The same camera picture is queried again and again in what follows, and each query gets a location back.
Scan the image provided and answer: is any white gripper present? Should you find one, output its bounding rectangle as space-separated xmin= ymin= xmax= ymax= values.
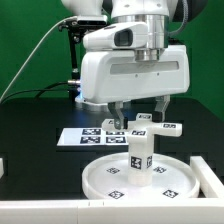
xmin=81 ymin=45 xmax=190 ymax=130

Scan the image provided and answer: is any white cross-shaped table base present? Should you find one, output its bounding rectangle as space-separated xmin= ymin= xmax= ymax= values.
xmin=102 ymin=113 xmax=182 ymax=137

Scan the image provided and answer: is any white round table top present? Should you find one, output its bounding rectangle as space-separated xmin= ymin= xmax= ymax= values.
xmin=82 ymin=153 xmax=200 ymax=201

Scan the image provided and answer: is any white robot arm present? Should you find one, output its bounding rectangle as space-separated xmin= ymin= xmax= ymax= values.
xmin=61 ymin=0 xmax=206 ymax=129

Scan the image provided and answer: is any white marker sheet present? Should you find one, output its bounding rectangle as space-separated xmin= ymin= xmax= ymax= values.
xmin=57 ymin=128 xmax=127 ymax=146

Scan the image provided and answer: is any white L-shaped corner fence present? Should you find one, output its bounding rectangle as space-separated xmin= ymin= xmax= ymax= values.
xmin=0 ymin=156 xmax=224 ymax=224

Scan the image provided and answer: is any white block at left edge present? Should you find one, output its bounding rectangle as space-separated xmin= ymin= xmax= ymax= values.
xmin=0 ymin=158 xmax=4 ymax=179

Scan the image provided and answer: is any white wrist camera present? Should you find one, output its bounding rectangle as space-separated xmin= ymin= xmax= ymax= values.
xmin=83 ymin=22 xmax=148 ymax=50

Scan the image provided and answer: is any black cable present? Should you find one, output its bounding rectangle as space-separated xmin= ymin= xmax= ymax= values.
xmin=0 ymin=81 xmax=72 ymax=106

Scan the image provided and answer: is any black camera on stand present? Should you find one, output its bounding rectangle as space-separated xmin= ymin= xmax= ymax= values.
xmin=58 ymin=15 xmax=108 ymax=100

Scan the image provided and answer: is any white cable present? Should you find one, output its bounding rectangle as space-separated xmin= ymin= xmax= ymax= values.
xmin=0 ymin=15 xmax=78 ymax=103

